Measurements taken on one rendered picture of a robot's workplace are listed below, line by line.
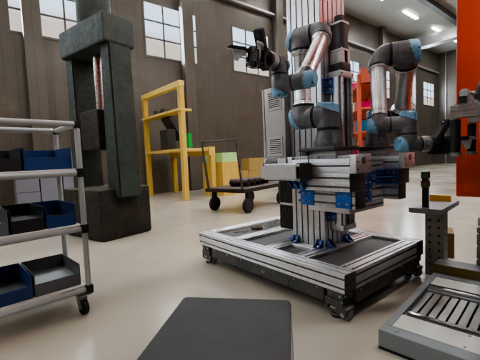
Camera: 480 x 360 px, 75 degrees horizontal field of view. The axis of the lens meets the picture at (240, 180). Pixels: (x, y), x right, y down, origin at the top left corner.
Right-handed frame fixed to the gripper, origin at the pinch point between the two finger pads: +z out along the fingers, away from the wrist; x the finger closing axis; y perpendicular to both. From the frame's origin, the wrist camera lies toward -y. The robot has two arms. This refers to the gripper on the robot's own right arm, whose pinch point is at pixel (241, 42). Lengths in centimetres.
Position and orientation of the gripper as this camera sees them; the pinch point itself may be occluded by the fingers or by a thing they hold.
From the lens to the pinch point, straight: 136.1
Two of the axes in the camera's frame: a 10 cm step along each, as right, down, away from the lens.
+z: -6.0, 0.8, -7.9
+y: -0.7, 9.9, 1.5
